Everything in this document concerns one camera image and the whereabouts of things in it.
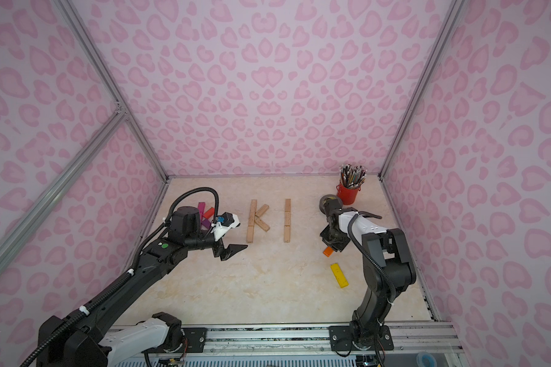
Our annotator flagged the long natural wood block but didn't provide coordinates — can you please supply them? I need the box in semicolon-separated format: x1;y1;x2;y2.
246;226;254;243

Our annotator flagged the yellow block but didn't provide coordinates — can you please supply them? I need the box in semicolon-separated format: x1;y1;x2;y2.
330;263;349;288

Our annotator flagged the bundle of coloured pencils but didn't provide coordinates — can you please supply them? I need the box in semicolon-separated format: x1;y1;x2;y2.
340;164;367;190

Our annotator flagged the magenta block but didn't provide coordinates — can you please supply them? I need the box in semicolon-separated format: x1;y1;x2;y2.
197;202;206;217

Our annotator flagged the blue round cap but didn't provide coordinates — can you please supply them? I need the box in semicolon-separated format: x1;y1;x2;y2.
416;352;438;367

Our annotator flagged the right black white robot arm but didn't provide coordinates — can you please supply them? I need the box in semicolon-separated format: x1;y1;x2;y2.
319;195;416;350

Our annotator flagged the grey duct tape roll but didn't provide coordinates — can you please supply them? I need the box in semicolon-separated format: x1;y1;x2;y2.
319;194;344;216

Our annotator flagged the red block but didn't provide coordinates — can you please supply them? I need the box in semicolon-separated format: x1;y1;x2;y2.
203;207;215;220

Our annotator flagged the orange block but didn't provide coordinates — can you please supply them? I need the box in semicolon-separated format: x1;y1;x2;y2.
323;247;334;257

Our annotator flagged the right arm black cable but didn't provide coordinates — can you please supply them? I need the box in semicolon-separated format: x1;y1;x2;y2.
346;210;398;306

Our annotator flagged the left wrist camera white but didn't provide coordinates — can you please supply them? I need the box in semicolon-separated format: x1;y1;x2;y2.
211;212;240;242

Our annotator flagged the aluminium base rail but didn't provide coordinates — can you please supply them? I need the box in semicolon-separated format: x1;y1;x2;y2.
113;321;469;366

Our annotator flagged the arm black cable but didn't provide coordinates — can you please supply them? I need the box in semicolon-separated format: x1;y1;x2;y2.
346;210;398;306
17;187;220;367

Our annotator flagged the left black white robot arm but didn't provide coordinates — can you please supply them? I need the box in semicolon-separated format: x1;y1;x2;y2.
23;206;245;366

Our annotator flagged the red pencil cup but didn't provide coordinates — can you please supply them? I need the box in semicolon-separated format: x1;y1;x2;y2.
337;183;361;206

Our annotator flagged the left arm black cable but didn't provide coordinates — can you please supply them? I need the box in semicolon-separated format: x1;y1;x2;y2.
17;187;220;367

